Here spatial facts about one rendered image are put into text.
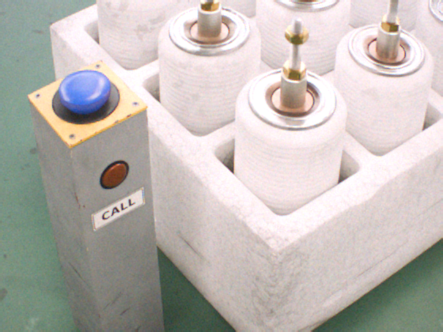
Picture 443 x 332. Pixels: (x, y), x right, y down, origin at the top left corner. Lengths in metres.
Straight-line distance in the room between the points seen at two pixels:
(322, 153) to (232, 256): 0.13
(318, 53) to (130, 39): 0.19
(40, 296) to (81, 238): 0.23
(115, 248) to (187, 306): 0.20
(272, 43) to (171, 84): 0.12
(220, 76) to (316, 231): 0.16
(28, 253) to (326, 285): 0.33
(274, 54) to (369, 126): 0.13
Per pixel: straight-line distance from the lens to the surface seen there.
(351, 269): 0.90
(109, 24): 0.94
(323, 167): 0.80
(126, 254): 0.80
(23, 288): 0.99
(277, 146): 0.77
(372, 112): 0.85
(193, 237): 0.90
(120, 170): 0.72
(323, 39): 0.91
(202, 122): 0.88
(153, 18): 0.92
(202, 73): 0.84
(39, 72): 1.23
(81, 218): 0.73
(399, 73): 0.83
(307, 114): 0.78
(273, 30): 0.91
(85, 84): 0.70
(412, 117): 0.87
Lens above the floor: 0.79
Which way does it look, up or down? 47 degrees down
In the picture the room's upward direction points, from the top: 1 degrees clockwise
